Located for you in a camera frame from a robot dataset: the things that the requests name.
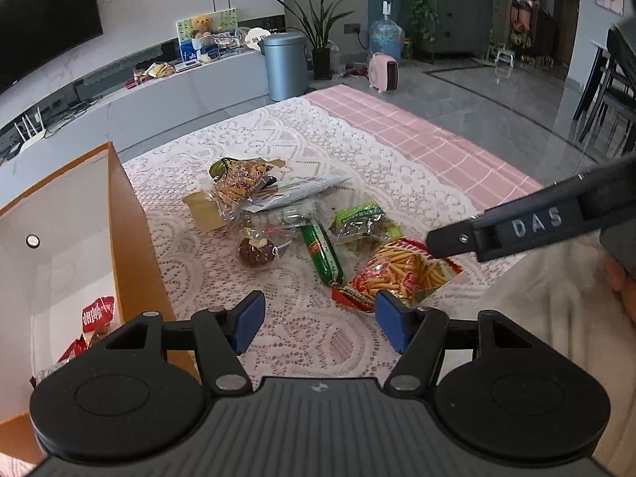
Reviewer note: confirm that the green sausage stick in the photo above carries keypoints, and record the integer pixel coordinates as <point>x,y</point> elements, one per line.
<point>322,253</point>

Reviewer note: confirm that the pink checked tablecloth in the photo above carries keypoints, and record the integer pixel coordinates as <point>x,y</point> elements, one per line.
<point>422,134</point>

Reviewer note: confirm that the pink space heater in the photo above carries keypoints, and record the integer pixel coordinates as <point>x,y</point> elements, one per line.
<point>385,72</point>

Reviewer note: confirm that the water jug with pump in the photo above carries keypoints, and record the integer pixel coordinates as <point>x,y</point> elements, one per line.
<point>386,37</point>

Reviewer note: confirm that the orange cardboard box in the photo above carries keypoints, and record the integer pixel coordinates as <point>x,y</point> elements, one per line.
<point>74,238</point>

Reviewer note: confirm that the clear bag of fried snacks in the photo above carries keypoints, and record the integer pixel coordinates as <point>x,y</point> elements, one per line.
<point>238,176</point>

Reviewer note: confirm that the beige cloth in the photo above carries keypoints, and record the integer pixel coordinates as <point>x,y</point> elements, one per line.
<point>561,318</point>

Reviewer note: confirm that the black dining chair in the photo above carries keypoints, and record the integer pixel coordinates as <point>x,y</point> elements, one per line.
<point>613,84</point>

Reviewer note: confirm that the pile of snacks on console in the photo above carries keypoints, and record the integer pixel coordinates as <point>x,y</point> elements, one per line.
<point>154,72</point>

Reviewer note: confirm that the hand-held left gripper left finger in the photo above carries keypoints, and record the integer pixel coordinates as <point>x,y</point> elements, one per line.
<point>248,320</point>

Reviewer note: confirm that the blue-grey trash bin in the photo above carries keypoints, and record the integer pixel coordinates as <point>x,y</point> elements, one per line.
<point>284,67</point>

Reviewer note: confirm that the dark green snack packet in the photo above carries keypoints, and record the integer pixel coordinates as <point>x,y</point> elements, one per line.
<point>217,169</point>

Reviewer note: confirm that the potted plant in black pot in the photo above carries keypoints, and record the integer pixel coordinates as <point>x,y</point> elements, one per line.
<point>320,35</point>

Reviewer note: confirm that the black wall socket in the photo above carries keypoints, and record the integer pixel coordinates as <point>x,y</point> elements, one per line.
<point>353,29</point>

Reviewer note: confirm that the clear plastic wrapper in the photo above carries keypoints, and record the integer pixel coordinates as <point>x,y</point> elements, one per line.
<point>278,216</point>

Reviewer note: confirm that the red snack packet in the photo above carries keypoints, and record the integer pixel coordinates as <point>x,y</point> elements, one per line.
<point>97,313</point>

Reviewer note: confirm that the white step stool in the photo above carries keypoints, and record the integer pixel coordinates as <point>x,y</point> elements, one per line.
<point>502,55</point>

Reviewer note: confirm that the brown gold packet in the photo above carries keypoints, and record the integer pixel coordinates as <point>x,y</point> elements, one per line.
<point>203,211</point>

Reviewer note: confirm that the person's right forearm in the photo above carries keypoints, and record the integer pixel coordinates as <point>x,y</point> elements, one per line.
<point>623,283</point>

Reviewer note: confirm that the black television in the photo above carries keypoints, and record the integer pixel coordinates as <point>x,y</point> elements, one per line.
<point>39,15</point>

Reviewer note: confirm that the teddy bear gift box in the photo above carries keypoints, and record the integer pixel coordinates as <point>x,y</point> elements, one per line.
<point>206,35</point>

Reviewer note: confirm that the white lace tablecloth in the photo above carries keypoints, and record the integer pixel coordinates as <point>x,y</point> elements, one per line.
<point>308,139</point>

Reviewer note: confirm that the red packet of potato sticks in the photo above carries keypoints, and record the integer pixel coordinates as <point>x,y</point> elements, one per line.
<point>397,271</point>

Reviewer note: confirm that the white router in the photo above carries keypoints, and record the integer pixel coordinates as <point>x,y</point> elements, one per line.
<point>31,134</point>

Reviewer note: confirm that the chocolate ball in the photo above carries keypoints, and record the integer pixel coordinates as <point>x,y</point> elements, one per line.
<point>256,252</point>

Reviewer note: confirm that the light blue snack packet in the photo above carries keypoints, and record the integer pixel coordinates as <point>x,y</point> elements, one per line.
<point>303,190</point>

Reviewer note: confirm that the dark blue cabinet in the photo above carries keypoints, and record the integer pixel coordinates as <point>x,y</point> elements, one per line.
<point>457,15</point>

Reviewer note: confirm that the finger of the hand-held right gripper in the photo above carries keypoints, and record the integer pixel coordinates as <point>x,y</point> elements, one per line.
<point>449,237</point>

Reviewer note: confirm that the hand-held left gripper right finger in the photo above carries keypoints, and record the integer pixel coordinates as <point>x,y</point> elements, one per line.
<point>392,320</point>

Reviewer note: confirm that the long white media console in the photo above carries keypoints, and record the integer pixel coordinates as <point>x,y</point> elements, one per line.
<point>174,104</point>

